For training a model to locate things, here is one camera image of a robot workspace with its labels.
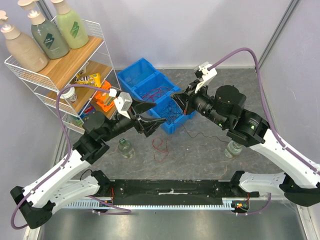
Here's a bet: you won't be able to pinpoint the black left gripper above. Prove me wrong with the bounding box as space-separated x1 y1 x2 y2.
101 95 167 142

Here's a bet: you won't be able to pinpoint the dark brown wire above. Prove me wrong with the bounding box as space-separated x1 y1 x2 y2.
181 123 229 143

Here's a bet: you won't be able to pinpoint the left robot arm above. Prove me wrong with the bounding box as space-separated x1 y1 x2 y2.
10 99 166 229

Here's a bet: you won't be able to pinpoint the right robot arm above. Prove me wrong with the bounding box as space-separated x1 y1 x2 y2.
170 82 320 207

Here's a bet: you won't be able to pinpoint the blue plastic bin near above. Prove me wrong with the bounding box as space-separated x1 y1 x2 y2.
147 96 196 135

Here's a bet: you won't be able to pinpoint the blue plastic bin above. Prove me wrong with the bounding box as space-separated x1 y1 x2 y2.
147 96 196 135
117 58 157 93
133 72 180 102

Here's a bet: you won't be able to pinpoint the blue plastic bin middle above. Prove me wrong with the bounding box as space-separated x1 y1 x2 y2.
133 72 180 102

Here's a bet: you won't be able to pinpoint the clear glass bottle left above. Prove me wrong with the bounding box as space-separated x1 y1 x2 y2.
117 138 135 159

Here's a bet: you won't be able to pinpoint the clear glass bottle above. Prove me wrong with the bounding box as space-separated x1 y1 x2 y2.
224 140 243 159
117 138 135 159

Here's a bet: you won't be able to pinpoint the orange snack box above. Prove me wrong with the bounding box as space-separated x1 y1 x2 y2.
93 80 115 112

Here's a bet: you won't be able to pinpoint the blue plastic bin far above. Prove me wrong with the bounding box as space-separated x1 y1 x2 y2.
117 58 157 93

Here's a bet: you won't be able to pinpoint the blue green sponge pack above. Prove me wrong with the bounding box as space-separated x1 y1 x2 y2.
72 103 96 126

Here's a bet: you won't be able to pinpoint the yellow candy bag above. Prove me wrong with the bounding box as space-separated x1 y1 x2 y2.
74 73 101 88

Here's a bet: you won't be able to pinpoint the clear glass bottle right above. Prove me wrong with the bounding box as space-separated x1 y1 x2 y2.
224 140 243 159

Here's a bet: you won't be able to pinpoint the white paper cup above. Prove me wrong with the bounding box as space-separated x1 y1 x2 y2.
60 87 78 103

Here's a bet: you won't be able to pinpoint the light green pump bottle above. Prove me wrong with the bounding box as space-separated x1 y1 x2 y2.
51 0 89 49

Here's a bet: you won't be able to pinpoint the grey green pump bottle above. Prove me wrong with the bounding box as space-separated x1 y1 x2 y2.
17 0 70 60

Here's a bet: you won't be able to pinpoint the beige pump bottle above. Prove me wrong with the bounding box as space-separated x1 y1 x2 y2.
0 10 48 73

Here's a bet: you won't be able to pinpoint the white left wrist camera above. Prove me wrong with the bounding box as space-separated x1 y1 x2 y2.
108 88 133 119

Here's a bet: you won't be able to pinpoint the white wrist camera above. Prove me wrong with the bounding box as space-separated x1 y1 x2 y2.
108 88 133 119
194 61 218 94

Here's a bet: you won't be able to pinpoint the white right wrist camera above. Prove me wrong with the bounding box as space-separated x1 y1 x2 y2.
194 61 218 94

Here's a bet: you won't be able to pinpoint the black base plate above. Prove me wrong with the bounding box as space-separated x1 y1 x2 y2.
92 179 260 200

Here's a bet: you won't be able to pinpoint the white wire shelf rack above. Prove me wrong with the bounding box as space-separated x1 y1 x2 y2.
4 19 121 134

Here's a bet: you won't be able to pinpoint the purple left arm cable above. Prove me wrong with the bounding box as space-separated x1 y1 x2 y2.
9 83 132 230

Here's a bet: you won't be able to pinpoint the slotted cable duct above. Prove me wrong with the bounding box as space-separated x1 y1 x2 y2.
63 198 235 211

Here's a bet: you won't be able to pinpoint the aluminium corner post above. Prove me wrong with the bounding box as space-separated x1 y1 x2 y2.
258 0 301 68

